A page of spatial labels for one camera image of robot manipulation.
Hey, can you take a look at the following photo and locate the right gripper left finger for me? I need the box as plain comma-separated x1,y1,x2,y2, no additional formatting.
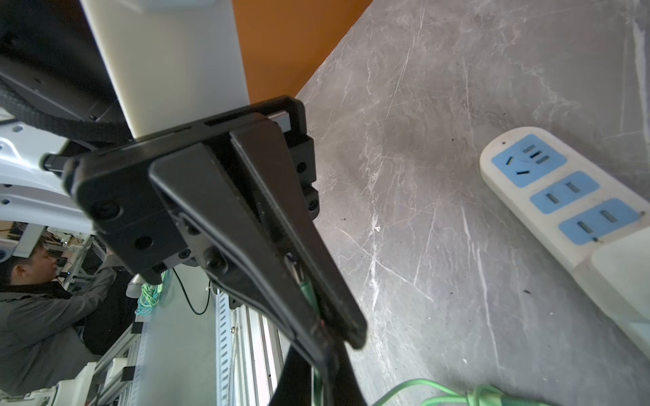
268,346,312,406

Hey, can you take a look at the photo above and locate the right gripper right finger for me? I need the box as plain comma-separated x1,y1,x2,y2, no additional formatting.
324,342,367,406

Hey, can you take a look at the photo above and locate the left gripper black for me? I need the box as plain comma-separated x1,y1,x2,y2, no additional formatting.
42,96,367,376

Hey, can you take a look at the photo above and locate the green charging cable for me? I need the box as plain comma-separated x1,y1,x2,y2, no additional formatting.
296,276,555,406

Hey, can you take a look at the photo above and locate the white usb charger adapter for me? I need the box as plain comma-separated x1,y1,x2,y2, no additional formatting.
573,228,649,324

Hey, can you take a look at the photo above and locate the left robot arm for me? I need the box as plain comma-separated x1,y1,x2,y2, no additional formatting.
1,1,367,380

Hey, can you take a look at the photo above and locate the person in grey jacket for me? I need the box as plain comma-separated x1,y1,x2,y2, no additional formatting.
1,244,137,396

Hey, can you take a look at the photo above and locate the white power strip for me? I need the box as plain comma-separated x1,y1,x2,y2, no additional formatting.
479,127,649,355

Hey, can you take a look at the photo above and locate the aluminium front rail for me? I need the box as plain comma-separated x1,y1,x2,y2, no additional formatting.
91,290,284,405

